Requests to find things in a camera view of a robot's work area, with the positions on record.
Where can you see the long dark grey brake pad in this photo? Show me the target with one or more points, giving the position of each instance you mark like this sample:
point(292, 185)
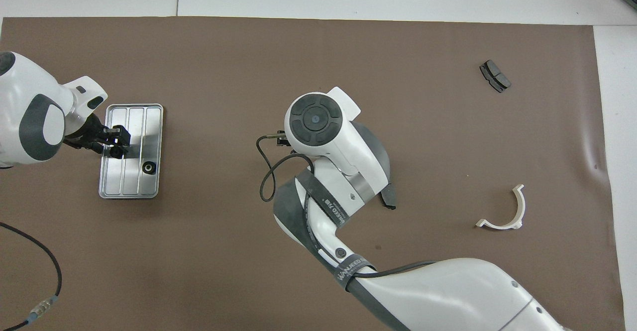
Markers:
point(389, 199)

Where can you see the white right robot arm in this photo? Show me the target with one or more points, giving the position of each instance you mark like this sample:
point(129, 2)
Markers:
point(448, 296)

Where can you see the black bearing gear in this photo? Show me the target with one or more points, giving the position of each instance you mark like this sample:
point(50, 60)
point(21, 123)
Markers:
point(149, 167)

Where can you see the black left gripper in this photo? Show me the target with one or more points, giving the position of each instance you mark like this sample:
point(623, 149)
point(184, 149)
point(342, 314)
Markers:
point(89, 134)

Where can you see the brown paper table mat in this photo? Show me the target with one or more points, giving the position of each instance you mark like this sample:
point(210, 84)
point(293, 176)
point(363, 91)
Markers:
point(224, 62)

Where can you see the silver metal tray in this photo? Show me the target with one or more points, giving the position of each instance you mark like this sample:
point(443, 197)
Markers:
point(142, 122)

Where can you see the short dark grey brake pad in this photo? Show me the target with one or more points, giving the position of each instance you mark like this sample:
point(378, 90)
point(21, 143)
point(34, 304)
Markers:
point(495, 76)

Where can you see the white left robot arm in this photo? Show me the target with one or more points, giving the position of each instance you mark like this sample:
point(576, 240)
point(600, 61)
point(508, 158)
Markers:
point(30, 102)

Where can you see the white curved plastic bracket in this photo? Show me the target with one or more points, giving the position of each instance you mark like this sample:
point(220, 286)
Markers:
point(519, 206)

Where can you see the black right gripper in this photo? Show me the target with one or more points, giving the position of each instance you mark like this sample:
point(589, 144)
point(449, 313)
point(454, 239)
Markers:
point(284, 141)

